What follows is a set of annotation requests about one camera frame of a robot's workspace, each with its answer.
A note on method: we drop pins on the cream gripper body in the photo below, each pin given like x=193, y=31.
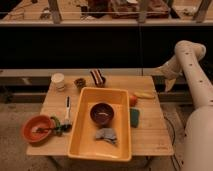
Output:
x=169, y=83

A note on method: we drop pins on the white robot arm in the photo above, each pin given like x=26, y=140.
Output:
x=198, y=143

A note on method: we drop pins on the dark purple bowl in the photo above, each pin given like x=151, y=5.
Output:
x=102, y=114

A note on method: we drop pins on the grey crumpled cloth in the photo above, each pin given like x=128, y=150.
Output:
x=107, y=134

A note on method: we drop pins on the yellow banana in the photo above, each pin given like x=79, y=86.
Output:
x=144, y=95

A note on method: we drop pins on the striped brown cake slice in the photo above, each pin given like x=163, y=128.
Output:
x=99, y=80

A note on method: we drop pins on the white plastic cup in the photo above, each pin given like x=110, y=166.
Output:
x=58, y=81

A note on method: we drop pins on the black spoon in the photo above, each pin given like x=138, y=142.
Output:
x=56, y=129

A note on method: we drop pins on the wooden table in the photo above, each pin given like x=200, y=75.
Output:
x=149, y=138

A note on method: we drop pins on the red orange fruit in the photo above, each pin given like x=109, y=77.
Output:
x=133, y=100

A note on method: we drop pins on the green sponge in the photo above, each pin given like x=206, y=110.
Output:
x=134, y=117

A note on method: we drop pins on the green ring toy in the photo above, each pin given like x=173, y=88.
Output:
x=57, y=124

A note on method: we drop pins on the orange bowl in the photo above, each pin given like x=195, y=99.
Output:
x=28, y=130

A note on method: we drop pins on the yellow plastic tub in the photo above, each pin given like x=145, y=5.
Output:
x=82, y=143

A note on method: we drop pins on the small brown cup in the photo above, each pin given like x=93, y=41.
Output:
x=80, y=83

